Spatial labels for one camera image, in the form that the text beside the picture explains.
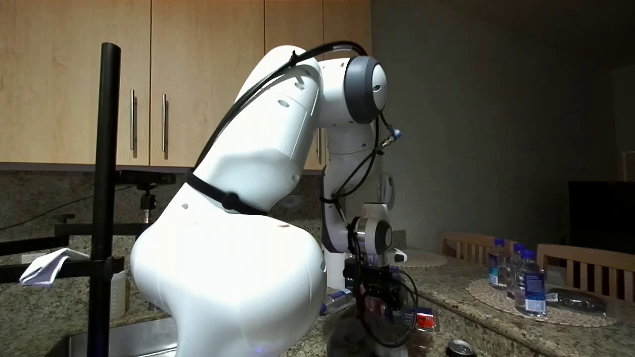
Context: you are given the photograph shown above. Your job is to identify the white plastic container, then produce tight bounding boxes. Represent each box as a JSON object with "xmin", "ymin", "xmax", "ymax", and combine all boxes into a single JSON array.
[{"xmin": 106, "ymin": 268, "xmax": 128, "ymax": 323}]

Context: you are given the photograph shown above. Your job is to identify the dark object on placemat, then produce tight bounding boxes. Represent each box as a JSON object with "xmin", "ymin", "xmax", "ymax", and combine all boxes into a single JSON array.
[{"xmin": 547, "ymin": 286, "xmax": 606, "ymax": 315}]

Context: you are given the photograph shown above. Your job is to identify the white crumpled paper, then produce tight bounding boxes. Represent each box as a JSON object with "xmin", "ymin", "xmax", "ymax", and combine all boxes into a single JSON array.
[{"xmin": 17, "ymin": 246, "xmax": 90, "ymax": 290}]

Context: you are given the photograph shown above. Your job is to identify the dark grey towel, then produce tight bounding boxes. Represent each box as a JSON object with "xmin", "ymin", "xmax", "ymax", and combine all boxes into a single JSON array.
[{"xmin": 326, "ymin": 315, "xmax": 412, "ymax": 357}]

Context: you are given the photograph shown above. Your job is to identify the blue label water bottle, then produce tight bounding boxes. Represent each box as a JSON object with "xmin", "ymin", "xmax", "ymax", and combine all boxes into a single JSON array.
[
  {"xmin": 513, "ymin": 248, "xmax": 549, "ymax": 319},
  {"xmin": 503, "ymin": 242, "xmax": 527, "ymax": 300},
  {"xmin": 485, "ymin": 236, "xmax": 509, "ymax": 290}
]

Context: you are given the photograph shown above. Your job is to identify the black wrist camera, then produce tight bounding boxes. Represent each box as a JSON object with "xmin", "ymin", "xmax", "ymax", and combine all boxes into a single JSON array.
[{"xmin": 342, "ymin": 252, "xmax": 392, "ymax": 274}]

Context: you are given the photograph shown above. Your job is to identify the metal cabinet handle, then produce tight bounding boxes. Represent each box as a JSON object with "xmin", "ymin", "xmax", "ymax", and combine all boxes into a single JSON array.
[
  {"xmin": 128, "ymin": 87, "xmax": 138, "ymax": 161},
  {"xmin": 160, "ymin": 93, "xmax": 170, "ymax": 163}
]

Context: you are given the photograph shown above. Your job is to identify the black camera stand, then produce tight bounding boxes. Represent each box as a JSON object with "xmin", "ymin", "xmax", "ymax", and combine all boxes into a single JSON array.
[{"xmin": 0, "ymin": 42, "xmax": 182, "ymax": 357}]

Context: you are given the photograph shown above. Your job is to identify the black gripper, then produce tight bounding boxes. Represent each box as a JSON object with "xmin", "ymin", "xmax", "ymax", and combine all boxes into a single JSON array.
[{"xmin": 342, "ymin": 258, "xmax": 408, "ymax": 335}]

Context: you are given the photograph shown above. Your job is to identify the metal sink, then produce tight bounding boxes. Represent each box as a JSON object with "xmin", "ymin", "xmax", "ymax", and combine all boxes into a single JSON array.
[{"xmin": 67, "ymin": 315, "xmax": 180, "ymax": 357}]

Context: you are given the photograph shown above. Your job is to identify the round woven placemat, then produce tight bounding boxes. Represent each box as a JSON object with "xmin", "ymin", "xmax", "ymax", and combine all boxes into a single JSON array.
[
  {"xmin": 402, "ymin": 248, "xmax": 450, "ymax": 270},
  {"xmin": 463, "ymin": 276, "xmax": 620, "ymax": 329}
]

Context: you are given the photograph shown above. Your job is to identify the red labelled plastic package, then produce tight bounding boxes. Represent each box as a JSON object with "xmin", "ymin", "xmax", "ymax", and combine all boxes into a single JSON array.
[{"xmin": 410, "ymin": 309, "xmax": 438, "ymax": 333}]

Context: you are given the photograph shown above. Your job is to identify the wooden chair back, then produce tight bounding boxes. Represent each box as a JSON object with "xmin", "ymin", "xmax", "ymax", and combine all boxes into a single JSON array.
[{"xmin": 533, "ymin": 242, "xmax": 635, "ymax": 306}]

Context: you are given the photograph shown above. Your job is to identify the black can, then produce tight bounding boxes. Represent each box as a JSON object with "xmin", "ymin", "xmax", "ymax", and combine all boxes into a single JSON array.
[{"xmin": 444, "ymin": 337, "xmax": 477, "ymax": 357}]

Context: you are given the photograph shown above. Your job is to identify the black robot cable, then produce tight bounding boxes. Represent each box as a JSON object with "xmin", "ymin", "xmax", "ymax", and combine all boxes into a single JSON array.
[{"xmin": 186, "ymin": 40, "xmax": 422, "ymax": 349}]

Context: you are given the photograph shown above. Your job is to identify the wooden chair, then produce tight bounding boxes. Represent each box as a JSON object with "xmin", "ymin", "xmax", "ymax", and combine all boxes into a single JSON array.
[
  {"xmin": 533, "ymin": 242, "xmax": 635, "ymax": 306},
  {"xmin": 440, "ymin": 232, "xmax": 517, "ymax": 268}
]

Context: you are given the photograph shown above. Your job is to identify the lying clear water bottle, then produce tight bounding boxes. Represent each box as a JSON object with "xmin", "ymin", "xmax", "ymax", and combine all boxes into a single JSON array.
[{"xmin": 319, "ymin": 290, "xmax": 356, "ymax": 317}]

